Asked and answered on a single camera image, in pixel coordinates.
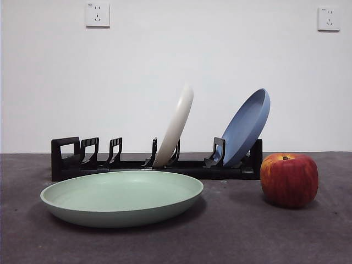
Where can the white plate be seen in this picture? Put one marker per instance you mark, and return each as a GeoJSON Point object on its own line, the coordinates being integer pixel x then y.
{"type": "Point", "coordinates": [176, 123]}

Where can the red apple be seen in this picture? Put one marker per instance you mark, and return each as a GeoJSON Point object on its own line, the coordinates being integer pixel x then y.
{"type": "Point", "coordinates": [288, 181]}

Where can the black plate rack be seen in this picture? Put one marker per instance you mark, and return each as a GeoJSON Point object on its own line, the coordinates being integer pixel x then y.
{"type": "Point", "coordinates": [225, 173]}

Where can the white wall socket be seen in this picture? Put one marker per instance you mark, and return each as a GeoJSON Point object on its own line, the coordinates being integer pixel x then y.
{"type": "Point", "coordinates": [329, 18]}
{"type": "Point", "coordinates": [98, 15]}

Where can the green plate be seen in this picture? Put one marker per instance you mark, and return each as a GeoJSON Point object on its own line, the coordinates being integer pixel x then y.
{"type": "Point", "coordinates": [121, 214]}

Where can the blue plate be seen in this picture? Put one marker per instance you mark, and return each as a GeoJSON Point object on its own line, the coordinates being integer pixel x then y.
{"type": "Point", "coordinates": [243, 129]}

